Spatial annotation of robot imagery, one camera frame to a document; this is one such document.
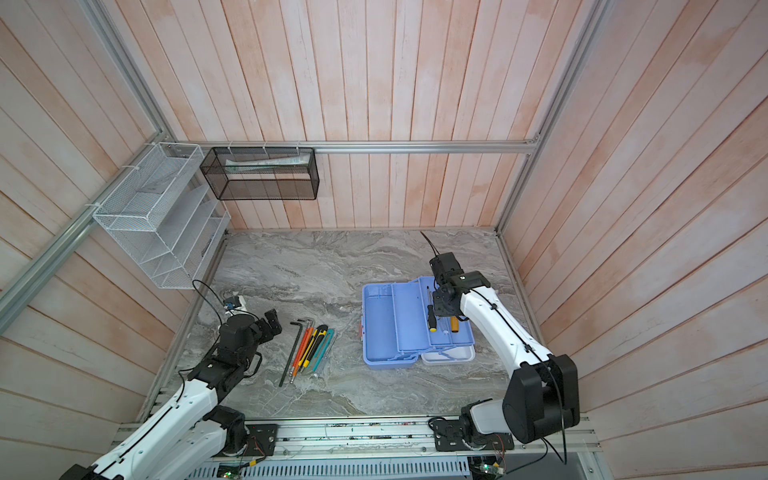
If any black handle screwdriver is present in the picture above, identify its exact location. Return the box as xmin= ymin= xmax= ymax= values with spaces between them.
xmin=427 ymin=287 xmax=437 ymax=333

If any blue tool box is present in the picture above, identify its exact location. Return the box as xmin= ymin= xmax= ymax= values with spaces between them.
xmin=361 ymin=276 xmax=475 ymax=370

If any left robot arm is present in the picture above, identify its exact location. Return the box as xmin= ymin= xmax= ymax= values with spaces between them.
xmin=61 ymin=309 xmax=282 ymax=479

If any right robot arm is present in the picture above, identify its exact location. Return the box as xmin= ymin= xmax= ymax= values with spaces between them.
xmin=433 ymin=272 xmax=581 ymax=444

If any black hex key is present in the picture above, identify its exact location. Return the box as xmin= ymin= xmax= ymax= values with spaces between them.
xmin=278 ymin=319 xmax=307 ymax=387

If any red screwdriver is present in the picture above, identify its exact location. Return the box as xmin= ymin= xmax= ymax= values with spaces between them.
xmin=290 ymin=327 xmax=314 ymax=383

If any orange screwdriver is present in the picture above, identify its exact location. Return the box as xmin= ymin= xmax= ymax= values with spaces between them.
xmin=292 ymin=327 xmax=314 ymax=378

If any yellow black utility knife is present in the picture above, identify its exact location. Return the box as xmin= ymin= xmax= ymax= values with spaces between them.
xmin=301 ymin=324 xmax=328 ymax=370

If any teal utility knife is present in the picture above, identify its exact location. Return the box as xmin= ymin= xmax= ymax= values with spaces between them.
xmin=311 ymin=329 xmax=335 ymax=373

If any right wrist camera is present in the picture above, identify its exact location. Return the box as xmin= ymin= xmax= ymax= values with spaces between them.
xmin=429 ymin=252 xmax=464 ymax=287

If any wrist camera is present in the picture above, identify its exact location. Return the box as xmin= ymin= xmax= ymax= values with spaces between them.
xmin=429 ymin=252 xmax=464 ymax=287
xmin=222 ymin=295 xmax=246 ymax=311

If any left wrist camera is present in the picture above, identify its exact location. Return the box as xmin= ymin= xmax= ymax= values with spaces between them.
xmin=222 ymin=295 xmax=246 ymax=311

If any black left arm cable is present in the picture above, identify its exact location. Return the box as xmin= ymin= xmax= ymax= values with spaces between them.
xmin=190 ymin=278 xmax=228 ymax=328

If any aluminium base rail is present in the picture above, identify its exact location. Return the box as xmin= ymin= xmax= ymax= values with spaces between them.
xmin=108 ymin=416 xmax=611 ymax=479

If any white wire mesh shelf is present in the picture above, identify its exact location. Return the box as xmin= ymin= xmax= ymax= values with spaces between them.
xmin=94 ymin=143 xmax=230 ymax=290

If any black wire mesh basket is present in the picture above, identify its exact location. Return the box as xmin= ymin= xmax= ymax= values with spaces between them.
xmin=200 ymin=146 xmax=320 ymax=201

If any aluminium frame rail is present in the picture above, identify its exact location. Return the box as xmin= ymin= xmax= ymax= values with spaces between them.
xmin=1 ymin=1 xmax=615 ymax=332

